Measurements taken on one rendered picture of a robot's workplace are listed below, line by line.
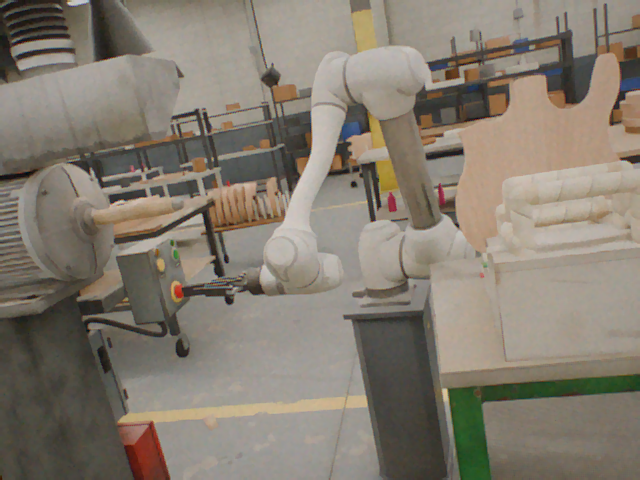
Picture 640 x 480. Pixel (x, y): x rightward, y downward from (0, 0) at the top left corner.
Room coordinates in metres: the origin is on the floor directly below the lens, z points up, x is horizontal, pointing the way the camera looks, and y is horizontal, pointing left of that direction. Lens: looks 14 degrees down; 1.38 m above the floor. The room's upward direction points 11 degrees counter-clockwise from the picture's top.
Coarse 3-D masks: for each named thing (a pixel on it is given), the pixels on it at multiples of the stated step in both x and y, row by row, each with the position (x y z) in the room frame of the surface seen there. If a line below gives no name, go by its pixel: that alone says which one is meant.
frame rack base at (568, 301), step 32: (608, 224) 0.84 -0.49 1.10; (512, 256) 0.78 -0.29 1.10; (544, 256) 0.75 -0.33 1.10; (576, 256) 0.73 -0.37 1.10; (608, 256) 0.72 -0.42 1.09; (512, 288) 0.76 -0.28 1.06; (544, 288) 0.75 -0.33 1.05; (576, 288) 0.74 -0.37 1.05; (608, 288) 0.72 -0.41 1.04; (512, 320) 0.76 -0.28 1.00; (544, 320) 0.75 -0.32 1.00; (576, 320) 0.74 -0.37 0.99; (608, 320) 0.73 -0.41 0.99; (512, 352) 0.76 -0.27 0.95; (544, 352) 0.75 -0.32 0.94; (576, 352) 0.74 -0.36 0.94; (608, 352) 0.73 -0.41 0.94
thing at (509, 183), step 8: (576, 168) 0.83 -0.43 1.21; (584, 168) 0.82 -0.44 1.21; (592, 168) 0.82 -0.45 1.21; (600, 168) 0.81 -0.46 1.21; (608, 168) 0.81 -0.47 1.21; (616, 168) 0.80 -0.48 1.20; (624, 168) 0.80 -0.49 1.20; (632, 168) 0.80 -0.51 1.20; (520, 176) 0.85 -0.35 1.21; (528, 176) 0.84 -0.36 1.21; (536, 176) 0.84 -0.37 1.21; (544, 176) 0.83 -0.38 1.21; (552, 176) 0.83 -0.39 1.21; (560, 176) 0.82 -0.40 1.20; (568, 176) 0.82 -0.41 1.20; (576, 176) 0.82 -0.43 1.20; (584, 176) 0.81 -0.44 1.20; (504, 184) 0.85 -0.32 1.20; (512, 184) 0.84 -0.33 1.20; (520, 184) 0.84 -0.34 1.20; (528, 184) 0.84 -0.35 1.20
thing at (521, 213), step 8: (512, 200) 0.77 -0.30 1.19; (520, 200) 0.76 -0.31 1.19; (512, 208) 0.77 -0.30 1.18; (520, 208) 0.76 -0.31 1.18; (528, 208) 0.76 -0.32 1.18; (512, 216) 0.77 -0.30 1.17; (520, 216) 0.76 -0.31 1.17; (528, 216) 0.76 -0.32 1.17; (512, 224) 0.78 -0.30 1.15; (520, 224) 0.76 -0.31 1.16; (528, 224) 0.76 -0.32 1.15; (512, 232) 0.78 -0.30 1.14; (520, 232) 0.76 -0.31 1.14; (528, 232) 0.76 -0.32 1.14; (520, 240) 0.77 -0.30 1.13; (528, 240) 0.76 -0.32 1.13; (528, 248) 0.76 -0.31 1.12; (520, 256) 0.77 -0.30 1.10; (528, 256) 0.76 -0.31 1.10
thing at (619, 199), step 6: (624, 192) 0.80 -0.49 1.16; (618, 198) 0.81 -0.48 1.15; (624, 198) 0.80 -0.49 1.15; (618, 204) 0.81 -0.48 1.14; (624, 204) 0.80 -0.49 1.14; (618, 210) 0.81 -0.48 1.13; (624, 210) 0.80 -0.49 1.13; (618, 216) 0.81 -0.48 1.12; (624, 216) 0.80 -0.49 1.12; (618, 222) 0.81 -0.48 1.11; (624, 222) 0.80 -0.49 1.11; (618, 228) 0.81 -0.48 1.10; (624, 228) 0.80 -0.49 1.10; (630, 228) 0.80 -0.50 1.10
